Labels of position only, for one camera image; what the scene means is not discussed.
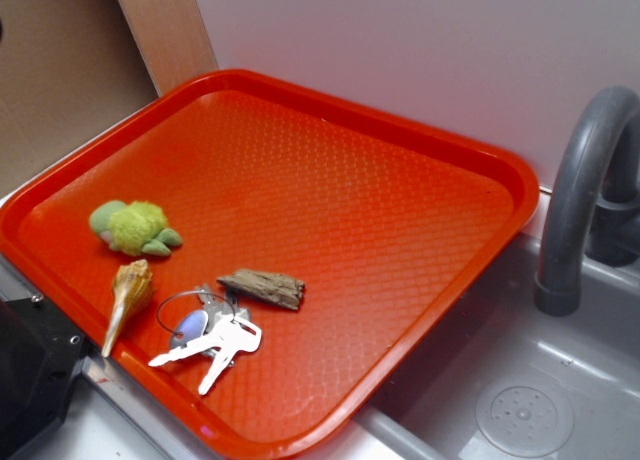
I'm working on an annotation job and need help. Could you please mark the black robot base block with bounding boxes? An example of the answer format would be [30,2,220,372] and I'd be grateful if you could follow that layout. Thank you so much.
[1,294,89,459]

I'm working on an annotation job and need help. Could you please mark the red plastic tray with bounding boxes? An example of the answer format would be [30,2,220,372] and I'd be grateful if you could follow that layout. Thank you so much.
[1,70,539,459]

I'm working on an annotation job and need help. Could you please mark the brown driftwood piece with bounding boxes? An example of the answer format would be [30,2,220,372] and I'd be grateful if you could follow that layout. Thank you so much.
[216,269,306,311]

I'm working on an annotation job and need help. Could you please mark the green plush turtle toy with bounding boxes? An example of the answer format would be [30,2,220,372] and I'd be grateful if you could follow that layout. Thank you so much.
[89,200,183,257]

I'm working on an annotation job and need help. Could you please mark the tan conch seashell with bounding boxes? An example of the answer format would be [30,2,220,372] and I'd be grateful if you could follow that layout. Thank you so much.
[101,259,154,358]

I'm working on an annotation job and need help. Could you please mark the grey plastic sink basin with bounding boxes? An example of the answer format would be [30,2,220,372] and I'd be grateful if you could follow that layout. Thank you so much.
[357,235,639,459]

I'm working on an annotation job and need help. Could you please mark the light wooden board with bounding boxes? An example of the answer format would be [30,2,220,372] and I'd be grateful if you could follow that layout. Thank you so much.
[118,0,218,95]

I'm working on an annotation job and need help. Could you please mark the grey curved faucet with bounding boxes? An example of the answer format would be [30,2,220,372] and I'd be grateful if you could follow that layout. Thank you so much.
[535,86,639,317]

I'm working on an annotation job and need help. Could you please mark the brown cardboard panel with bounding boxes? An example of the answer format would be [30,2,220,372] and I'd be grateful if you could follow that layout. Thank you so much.
[1,0,157,195]

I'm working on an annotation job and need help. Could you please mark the silver keys on ring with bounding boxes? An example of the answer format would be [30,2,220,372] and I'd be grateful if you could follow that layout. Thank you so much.
[148,285,262,396]

